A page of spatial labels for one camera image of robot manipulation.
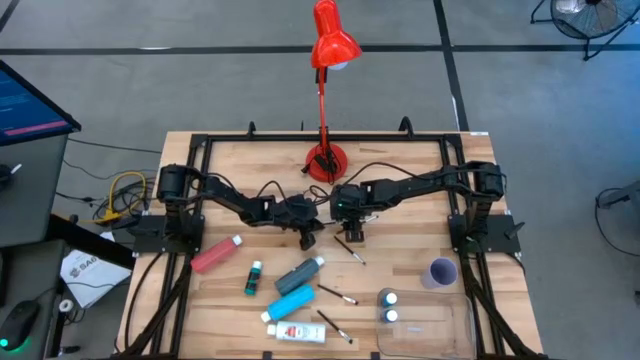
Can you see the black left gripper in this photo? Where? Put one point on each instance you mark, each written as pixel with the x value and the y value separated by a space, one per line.
pixel 292 215

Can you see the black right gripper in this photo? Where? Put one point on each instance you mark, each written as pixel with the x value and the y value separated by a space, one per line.
pixel 355 202

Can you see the large dark grey paint bottle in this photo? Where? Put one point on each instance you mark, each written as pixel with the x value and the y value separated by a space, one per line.
pixel 297 277

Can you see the small green paint bottle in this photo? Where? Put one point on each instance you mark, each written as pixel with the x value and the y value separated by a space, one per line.
pixel 253 280

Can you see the small light blue paint bottle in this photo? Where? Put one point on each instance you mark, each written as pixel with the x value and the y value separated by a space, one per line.
pixel 389 299

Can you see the large red paint bottle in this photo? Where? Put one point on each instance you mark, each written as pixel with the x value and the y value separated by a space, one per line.
pixel 215 255

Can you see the small dark blue paint bottle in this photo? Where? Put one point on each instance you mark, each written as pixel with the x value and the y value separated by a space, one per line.
pixel 389 316

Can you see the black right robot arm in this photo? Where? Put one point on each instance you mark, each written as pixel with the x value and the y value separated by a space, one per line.
pixel 415 186

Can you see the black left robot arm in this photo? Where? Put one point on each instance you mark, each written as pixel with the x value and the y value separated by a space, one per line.
pixel 225 192

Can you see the large light blue paint bottle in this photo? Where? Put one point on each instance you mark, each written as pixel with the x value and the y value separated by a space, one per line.
pixel 292 302

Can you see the purple plastic cup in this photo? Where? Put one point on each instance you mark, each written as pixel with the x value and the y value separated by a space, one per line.
pixel 442 272

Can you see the white bottle red label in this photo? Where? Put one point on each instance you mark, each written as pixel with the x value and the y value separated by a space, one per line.
pixel 300 331

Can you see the red desk lamp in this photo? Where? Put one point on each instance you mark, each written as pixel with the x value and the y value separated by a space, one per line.
pixel 330 45

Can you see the clear plastic bin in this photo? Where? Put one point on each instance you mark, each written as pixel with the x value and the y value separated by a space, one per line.
pixel 440 342

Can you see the black side table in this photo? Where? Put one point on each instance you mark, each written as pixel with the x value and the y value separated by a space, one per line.
pixel 90 242

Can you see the white printed paper sheet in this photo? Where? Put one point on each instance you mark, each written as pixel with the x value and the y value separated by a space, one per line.
pixel 90 280

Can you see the grey equipment leg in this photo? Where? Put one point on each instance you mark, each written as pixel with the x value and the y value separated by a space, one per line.
pixel 625 195

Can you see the white tape roll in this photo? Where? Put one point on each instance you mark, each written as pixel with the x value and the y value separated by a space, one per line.
pixel 60 305

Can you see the grey desk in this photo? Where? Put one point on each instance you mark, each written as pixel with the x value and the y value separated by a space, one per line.
pixel 30 200

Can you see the black floor fan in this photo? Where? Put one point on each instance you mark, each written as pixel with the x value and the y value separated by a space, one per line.
pixel 590 20

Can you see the computer monitor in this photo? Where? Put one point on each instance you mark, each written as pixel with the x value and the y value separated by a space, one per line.
pixel 25 110

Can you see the black computer mouse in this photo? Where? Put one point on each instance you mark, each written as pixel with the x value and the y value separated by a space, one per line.
pixel 17 325

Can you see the black aluminium table frame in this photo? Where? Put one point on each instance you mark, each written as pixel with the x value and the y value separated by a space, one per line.
pixel 280 137

